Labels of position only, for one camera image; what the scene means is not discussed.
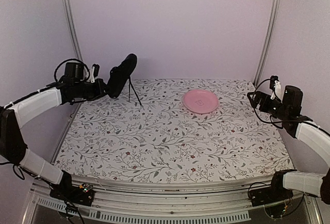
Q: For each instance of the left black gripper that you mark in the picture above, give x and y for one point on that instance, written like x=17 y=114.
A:
x=101 y=84

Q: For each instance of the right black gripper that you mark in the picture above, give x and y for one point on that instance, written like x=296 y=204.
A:
x=263 y=97

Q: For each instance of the black shoe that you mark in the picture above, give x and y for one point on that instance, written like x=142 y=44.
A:
x=119 y=76

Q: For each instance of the black shoelace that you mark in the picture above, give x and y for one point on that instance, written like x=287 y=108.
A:
x=131 y=88

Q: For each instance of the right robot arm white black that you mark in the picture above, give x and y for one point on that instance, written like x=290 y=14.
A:
x=302 y=128

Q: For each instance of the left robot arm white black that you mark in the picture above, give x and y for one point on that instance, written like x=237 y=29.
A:
x=18 y=113

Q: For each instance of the pink plate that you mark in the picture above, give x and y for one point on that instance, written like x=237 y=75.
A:
x=200 y=101

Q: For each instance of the floral patterned table mat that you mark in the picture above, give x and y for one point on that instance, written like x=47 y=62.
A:
x=164 y=142

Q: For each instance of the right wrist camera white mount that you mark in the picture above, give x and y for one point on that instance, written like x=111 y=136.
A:
x=276 y=87

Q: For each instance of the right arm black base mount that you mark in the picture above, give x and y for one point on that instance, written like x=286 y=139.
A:
x=261 y=194

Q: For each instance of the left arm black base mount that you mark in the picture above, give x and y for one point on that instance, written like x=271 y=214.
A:
x=73 y=194

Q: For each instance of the left aluminium frame post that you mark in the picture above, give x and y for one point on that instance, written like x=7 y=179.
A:
x=71 y=26

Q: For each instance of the aluminium frame post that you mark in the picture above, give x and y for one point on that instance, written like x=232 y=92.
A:
x=267 y=41
x=71 y=26

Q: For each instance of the right aluminium frame post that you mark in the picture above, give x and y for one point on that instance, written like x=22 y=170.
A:
x=267 y=41

